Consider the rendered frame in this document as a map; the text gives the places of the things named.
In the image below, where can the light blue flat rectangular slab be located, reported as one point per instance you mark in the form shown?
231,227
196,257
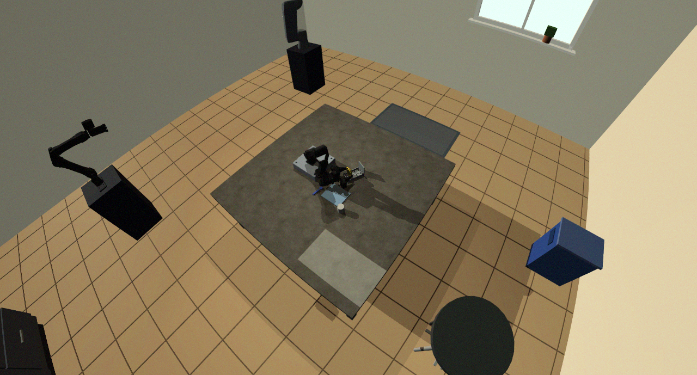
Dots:
335,194

